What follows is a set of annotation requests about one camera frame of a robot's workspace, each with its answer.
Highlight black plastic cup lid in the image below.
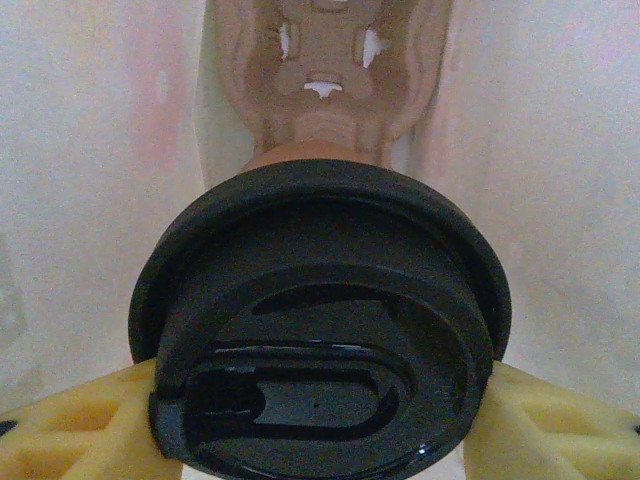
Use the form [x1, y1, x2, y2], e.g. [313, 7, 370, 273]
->
[128, 158, 512, 474]

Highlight brown pulp cup carrier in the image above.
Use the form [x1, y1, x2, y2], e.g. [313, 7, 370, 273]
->
[207, 0, 454, 162]

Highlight white paper takeout bag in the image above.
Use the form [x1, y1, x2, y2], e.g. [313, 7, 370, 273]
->
[0, 0, 640, 480]

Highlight brown paper coffee cup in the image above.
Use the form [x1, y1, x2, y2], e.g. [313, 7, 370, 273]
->
[247, 141, 387, 169]

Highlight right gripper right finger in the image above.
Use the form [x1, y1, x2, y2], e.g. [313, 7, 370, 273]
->
[462, 362, 640, 480]

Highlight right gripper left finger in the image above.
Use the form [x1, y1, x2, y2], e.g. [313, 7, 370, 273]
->
[0, 360, 184, 480]

